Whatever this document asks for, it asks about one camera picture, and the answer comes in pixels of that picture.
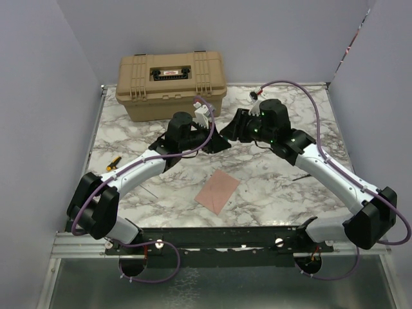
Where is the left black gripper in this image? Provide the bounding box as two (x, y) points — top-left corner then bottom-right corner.
(180, 120), (231, 155)

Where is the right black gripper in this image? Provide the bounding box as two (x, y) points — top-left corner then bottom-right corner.
(220, 107), (276, 144)

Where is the pink paper envelope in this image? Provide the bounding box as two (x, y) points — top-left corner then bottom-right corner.
(194, 170), (239, 215)

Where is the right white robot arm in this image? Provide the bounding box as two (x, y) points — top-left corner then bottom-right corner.
(221, 99), (397, 252)

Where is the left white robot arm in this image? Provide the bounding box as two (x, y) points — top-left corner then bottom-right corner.
(67, 112), (231, 254)

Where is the thin metal rod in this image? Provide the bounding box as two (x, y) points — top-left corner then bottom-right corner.
(139, 184), (158, 198)

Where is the tan plastic toolbox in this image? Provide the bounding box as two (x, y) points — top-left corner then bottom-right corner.
(115, 51), (227, 122)

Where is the red black screwdriver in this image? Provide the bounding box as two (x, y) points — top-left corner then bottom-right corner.
(292, 174), (311, 181)

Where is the yellow black screwdriver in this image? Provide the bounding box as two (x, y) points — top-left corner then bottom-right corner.
(106, 156), (122, 171)

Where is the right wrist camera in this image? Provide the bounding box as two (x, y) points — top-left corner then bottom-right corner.
(248, 87), (263, 117)

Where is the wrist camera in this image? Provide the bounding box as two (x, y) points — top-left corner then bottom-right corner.
(248, 87), (263, 117)
(193, 101), (214, 129)

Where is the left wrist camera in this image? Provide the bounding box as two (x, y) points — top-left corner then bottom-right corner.
(193, 101), (214, 129)

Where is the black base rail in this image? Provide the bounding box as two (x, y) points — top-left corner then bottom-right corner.
(105, 225), (333, 268)

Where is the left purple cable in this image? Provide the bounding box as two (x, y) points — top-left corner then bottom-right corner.
(71, 95), (216, 284)

